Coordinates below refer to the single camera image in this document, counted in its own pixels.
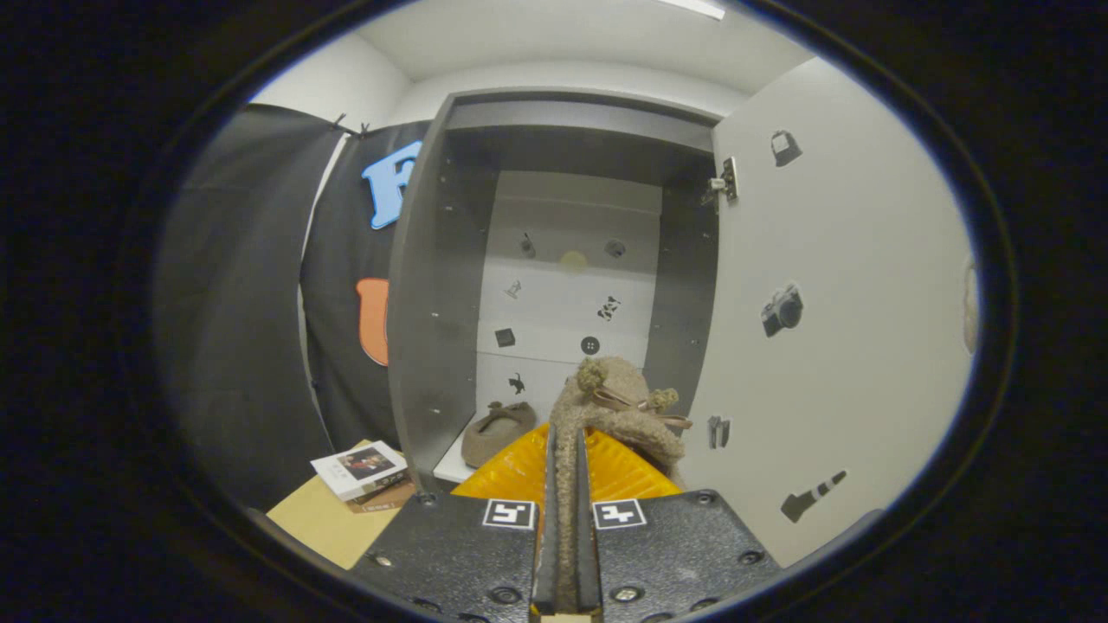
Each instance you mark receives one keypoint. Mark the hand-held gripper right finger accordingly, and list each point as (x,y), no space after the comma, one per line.
(587,554)

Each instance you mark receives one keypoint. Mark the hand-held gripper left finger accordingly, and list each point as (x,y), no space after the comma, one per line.
(544,554)

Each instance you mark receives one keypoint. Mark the brown fuzzy shoe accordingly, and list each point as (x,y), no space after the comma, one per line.
(493,437)
(615,415)

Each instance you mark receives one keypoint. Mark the grey shoe cabinet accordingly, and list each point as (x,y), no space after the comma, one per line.
(433,346)

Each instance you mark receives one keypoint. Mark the grey shoe cabinet door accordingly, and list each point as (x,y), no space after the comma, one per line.
(848,389)

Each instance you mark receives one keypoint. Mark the metal door hinge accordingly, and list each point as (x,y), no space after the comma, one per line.
(729,180)

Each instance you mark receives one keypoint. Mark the brown book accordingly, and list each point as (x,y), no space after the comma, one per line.
(389,499)

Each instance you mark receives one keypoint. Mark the white book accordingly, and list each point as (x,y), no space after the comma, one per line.
(355,467)

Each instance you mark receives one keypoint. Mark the black backdrop cloth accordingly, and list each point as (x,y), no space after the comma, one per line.
(234,346)

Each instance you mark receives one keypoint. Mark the long ceiling light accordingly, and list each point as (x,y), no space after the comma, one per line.
(697,8)

